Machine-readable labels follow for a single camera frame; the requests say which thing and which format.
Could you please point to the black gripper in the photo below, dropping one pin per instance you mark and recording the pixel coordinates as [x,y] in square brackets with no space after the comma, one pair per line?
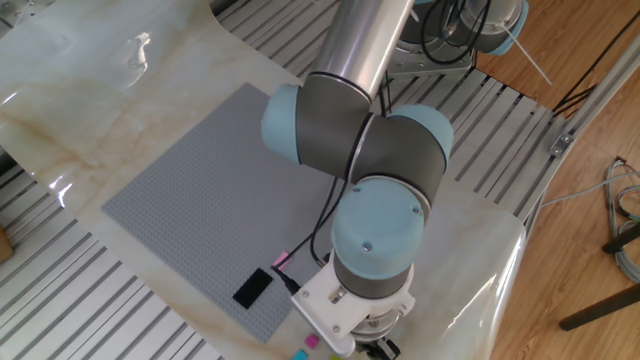
[385,351]

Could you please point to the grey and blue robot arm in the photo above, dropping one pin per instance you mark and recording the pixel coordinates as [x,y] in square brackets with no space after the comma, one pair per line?
[350,125]

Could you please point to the small magenta Lego brick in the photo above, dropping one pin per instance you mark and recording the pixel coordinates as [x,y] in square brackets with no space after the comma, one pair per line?
[311,341]

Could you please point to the cyan Lego brick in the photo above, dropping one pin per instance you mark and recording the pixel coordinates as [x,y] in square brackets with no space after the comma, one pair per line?
[300,355]

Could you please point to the pink Lego brick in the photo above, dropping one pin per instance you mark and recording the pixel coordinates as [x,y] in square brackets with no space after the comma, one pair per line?
[280,260]

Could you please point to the black Lego plate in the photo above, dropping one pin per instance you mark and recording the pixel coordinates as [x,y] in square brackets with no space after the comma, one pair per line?
[252,289]

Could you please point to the grey Lego baseplate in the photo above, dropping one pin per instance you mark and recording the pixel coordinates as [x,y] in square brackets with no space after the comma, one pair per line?
[200,200]

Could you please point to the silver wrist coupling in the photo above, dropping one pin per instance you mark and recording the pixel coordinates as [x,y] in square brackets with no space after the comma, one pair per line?
[375,325]

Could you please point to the dark furniture legs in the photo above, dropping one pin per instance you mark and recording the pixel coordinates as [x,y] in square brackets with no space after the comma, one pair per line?
[600,307]

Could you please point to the marble pattern table mat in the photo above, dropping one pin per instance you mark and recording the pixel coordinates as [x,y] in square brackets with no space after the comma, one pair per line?
[100,75]

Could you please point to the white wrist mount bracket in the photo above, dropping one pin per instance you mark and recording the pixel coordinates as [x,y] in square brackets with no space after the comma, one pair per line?
[325,305]

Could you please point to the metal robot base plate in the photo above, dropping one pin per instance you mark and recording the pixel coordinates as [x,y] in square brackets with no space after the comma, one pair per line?
[425,65]

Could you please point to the aluminium frame post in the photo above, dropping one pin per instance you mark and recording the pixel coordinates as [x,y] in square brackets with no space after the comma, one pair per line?
[607,93]

